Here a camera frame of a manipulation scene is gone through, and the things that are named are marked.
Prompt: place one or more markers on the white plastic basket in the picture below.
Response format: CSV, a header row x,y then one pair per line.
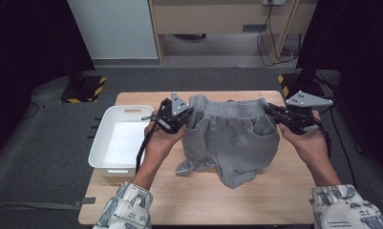
x,y
122,143

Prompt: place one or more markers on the black curtain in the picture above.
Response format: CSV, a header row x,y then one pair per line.
x,y
26,47
361,47

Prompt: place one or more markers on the light wooden desk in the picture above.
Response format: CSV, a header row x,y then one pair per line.
x,y
211,19

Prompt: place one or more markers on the person's right hand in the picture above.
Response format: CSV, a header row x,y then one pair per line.
x,y
310,146

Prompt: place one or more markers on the person's left hand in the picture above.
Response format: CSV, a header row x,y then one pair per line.
x,y
160,143

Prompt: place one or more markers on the black stand with striped base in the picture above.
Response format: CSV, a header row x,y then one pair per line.
x,y
84,89
291,84

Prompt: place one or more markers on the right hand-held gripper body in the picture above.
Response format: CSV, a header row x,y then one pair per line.
x,y
307,100

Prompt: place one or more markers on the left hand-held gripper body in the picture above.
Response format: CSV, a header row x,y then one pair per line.
x,y
179,105

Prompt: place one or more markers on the grey tape strip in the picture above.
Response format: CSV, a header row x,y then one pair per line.
x,y
89,200

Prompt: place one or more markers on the grey shorts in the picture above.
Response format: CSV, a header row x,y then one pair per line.
x,y
233,143

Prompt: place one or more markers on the white power strip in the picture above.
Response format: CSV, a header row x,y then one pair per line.
x,y
273,2

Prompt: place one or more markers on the white panel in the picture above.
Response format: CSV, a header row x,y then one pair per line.
x,y
112,28

